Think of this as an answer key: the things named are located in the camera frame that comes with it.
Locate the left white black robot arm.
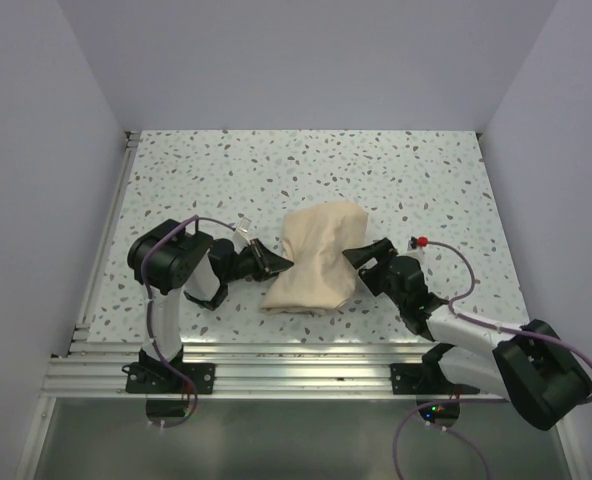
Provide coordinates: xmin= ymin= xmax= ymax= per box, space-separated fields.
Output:
xmin=127 ymin=216 xmax=293 ymax=393

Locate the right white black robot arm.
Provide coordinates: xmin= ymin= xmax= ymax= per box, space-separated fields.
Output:
xmin=343 ymin=237 xmax=592 ymax=430

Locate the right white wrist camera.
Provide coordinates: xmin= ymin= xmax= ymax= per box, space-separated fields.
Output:
xmin=407 ymin=236 xmax=429 ymax=261

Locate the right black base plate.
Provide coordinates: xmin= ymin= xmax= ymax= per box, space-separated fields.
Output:
xmin=389 ymin=363 xmax=480 ymax=396

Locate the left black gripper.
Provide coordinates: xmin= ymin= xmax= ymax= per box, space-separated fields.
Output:
xmin=223 ymin=238 xmax=293 ymax=284

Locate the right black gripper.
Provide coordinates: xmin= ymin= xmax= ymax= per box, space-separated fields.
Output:
xmin=343 ymin=238 xmax=406 ymax=311

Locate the beige cloth wrap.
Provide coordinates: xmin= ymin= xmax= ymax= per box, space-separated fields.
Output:
xmin=260 ymin=202 xmax=368 ymax=315

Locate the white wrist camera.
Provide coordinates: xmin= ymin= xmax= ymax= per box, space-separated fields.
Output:
xmin=407 ymin=236 xmax=429 ymax=261
xmin=234 ymin=217 xmax=252 ymax=243

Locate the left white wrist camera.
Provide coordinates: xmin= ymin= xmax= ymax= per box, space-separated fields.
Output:
xmin=234 ymin=217 xmax=252 ymax=243

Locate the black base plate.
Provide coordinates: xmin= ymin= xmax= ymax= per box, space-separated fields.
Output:
xmin=389 ymin=363 xmax=480 ymax=396
xmin=122 ymin=357 xmax=216 ymax=395

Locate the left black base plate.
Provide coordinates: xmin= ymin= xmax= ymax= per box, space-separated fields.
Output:
xmin=122 ymin=357 xmax=216 ymax=395

